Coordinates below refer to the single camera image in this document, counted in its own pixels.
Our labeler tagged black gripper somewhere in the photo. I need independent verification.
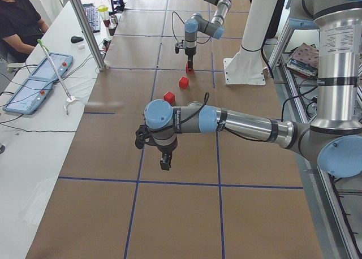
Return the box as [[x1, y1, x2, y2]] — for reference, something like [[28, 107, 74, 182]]
[[155, 140, 178, 171], [185, 46, 197, 64]]

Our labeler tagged red block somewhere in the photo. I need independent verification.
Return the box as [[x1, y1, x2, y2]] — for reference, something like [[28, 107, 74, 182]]
[[163, 91, 175, 105], [179, 76, 189, 89], [186, 63, 195, 74]]

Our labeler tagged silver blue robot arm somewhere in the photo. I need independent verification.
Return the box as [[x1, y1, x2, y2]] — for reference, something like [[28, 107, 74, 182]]
[[135, 0, 361, 178], [182, 0, 232, 72]]

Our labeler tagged metal cup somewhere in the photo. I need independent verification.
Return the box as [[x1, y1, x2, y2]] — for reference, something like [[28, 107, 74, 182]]
[[110, 15, 118, 26]]

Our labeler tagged yellow lid cup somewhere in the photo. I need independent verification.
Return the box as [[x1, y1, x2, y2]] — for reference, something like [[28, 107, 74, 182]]
[[97, 5, 109, 21]]

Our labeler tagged black keyboard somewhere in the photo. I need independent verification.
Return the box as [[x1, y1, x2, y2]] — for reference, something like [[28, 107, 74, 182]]
[[82, 3, 101, 33]]

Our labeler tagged stack of books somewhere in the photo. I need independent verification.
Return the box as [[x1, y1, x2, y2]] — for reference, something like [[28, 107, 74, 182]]
[[286, 43, 319, 77]]

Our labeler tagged black computer mouse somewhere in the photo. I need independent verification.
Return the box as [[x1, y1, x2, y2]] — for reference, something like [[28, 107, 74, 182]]
[[70, 36, 84, 44]]

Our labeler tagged upper blue teach pendant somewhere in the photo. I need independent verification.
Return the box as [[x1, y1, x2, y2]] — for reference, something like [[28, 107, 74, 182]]
[[29, 52, 74, 84]]

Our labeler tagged blue teach pendant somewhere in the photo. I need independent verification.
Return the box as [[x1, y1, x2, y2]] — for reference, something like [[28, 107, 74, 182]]
[[29, 52, 74, 84], [3, 79, 54, 115]]

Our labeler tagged lower blue teach pendant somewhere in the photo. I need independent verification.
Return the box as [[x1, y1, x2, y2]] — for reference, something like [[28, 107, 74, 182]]
[[3, 79, 54, 115]]

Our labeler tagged person in black shirt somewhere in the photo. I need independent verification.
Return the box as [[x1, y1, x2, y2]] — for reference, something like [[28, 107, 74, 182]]
[[1, 0, 49, 63]]

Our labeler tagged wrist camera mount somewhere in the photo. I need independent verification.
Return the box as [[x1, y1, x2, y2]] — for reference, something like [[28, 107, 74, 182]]
[[135, 124, 156, 149], [175, 41, 185, 54]]

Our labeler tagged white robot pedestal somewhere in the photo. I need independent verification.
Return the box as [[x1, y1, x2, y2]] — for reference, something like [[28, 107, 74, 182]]
[[224, 0, 278, 85]]

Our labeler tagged aluminium frame post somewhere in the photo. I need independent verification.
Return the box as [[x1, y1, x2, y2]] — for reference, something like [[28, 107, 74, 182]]
[[69, 0, 106, 71]]

